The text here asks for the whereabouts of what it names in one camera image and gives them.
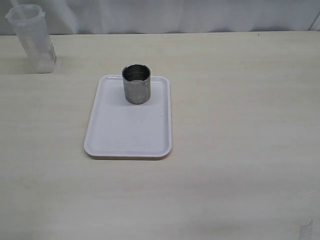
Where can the stainless steel cup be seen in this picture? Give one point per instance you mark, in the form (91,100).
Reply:
(137,83)

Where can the white plastic tray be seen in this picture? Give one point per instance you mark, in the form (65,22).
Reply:
(120,129)

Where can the clear plastic measuring jug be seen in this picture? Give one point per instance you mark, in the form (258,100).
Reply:
(29,24)

